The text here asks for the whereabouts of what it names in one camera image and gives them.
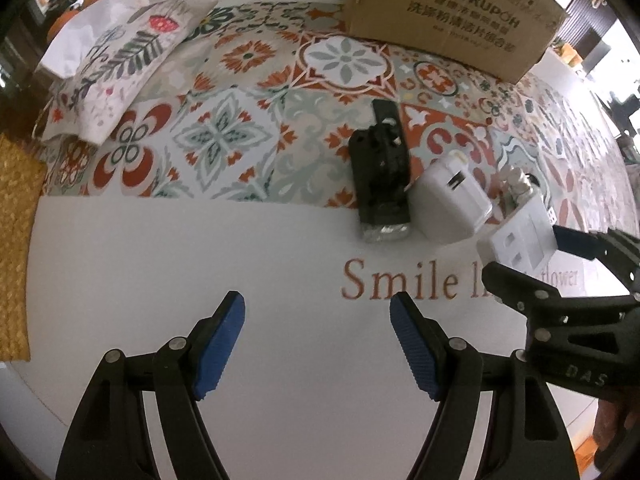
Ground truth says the black clip device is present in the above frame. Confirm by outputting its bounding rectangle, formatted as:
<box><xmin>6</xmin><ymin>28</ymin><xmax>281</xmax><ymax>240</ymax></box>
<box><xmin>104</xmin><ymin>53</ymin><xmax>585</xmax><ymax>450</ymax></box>
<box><xmin>348</xmin><ymin>99</ymin><xmax>413</xmax><ymax>244</ymax></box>

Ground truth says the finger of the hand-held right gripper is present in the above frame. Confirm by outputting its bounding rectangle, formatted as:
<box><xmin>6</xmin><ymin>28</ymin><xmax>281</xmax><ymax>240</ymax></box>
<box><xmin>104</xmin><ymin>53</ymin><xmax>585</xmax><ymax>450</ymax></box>
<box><xmin>552</xmin><ymin>225</ymin><xmax>640</xmax><ymax>301</ymax></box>
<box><xmin>482</xmin><ymin>261</ymin><xmax>640</xmax><ymax>322</ymax></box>

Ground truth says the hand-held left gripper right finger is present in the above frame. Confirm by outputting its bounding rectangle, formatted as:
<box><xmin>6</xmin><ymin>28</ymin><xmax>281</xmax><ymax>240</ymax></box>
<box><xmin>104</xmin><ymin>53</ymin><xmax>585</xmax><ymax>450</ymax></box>
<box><xmin>389</xmin><ymin>291</ymin><xmax>583</xmax><ymax>480</ymax></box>

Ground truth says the white socket panel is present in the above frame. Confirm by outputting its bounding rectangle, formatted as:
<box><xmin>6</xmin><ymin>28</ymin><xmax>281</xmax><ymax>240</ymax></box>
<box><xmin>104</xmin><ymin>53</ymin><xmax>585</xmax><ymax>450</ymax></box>
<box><xmin>476</xmin><ymin>187</ymin><xmax>558</xmax><ymax>271</ymax></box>

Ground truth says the woven yellow placemat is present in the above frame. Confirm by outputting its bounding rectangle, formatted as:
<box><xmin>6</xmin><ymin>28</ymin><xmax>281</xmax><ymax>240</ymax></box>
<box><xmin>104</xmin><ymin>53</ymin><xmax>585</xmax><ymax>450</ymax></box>
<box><xmin>0</xmin><ymin>132</ymin><xmax>48</xmax><ymax>363</ymax></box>

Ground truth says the white cube charger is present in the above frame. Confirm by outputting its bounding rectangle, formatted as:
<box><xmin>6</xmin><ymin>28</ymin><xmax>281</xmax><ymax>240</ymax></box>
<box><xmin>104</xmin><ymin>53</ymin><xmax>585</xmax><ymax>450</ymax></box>
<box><xmin>407</xmin><ymin>149</ymin><xmax>493</xmax><ymax>246</ymax></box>

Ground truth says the patterned tile-print table runner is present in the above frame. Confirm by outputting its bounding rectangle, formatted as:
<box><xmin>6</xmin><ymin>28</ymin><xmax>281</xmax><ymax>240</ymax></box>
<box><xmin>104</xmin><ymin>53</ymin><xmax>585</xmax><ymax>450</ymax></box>
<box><xmin>42</xmin><ymin>0</ymin><xmax>640</xmax><ymax>241</ymax></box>

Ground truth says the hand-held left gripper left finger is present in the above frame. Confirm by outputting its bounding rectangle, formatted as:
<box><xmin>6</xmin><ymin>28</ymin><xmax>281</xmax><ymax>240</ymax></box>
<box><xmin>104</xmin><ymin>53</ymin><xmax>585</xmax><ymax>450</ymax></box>
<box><xmin>55</xmin><ymin>290</ymin><xmax>246</xmax><ymax>480</ymax></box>

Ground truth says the floral fabric tissue pouch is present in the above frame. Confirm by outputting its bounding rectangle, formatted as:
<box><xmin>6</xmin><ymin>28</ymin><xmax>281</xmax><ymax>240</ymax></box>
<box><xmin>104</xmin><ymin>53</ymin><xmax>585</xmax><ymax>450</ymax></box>
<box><xmin>39</xmin><ymin>0</ymin><xmax>220</xmax><ymax>145</ymax></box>

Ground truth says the brown cardboard box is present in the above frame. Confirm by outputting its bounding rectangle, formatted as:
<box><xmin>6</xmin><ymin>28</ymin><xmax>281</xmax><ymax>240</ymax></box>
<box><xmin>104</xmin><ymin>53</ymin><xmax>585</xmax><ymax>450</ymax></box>
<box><xmin>340</xmin><ymin>0</ymin><xmax>571</xmax><ymax>85</ymax></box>

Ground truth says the white cylindrical plug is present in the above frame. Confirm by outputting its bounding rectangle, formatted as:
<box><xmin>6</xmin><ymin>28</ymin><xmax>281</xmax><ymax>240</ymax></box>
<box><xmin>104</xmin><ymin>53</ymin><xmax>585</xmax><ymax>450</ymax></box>
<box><xmin>497</xmin><ymin>167</ymin><xmax>543</xmax><ymax>211</ymax></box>

